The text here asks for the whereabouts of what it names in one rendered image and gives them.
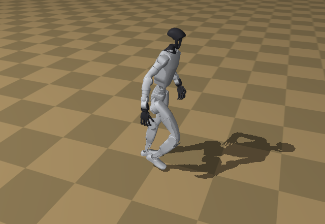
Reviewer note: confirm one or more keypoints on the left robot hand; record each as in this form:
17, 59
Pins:
181, 90

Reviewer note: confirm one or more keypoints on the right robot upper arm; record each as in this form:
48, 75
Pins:
160, 63

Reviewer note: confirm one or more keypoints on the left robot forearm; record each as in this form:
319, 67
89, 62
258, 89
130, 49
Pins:
175, 78

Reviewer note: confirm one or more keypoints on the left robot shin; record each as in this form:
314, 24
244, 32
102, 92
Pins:
150, 135

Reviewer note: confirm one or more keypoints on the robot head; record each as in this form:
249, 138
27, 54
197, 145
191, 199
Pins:
177, 35

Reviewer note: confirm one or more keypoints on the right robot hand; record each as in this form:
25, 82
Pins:
145, 115

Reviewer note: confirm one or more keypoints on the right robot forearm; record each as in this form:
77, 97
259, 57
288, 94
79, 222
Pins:
145, 92

